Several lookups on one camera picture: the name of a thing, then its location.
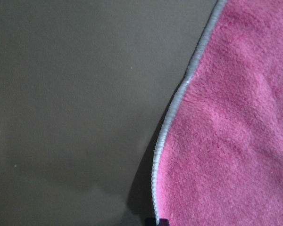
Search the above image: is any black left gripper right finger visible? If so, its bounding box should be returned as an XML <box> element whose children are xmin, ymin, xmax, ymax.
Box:
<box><xmin>159</xmin><ymin>218</ymin><xmax>169</xmax><ymax>226</ymax></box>

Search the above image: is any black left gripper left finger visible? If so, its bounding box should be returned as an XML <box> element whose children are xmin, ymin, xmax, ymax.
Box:
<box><xmin>145</xmin><ymin>218</ymin><xmax>157</xmax><ymax>226</ymax></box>

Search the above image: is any pink towel with white edge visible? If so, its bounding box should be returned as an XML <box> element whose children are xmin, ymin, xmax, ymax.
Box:
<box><xmin>151</xmin><ymin>0</ymin><xmax>283</xmax><ymax>226</ymax></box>

